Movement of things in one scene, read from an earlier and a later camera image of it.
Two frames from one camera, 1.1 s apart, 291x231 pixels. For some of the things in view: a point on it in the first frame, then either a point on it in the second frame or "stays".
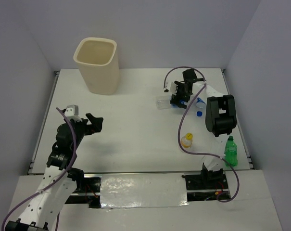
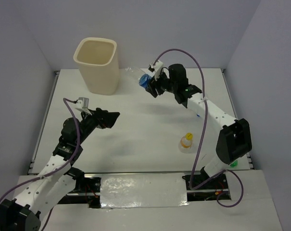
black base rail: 199,187 stays
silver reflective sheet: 145,190 stays
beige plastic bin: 98,61 stays
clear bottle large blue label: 163,102 -> 144,79
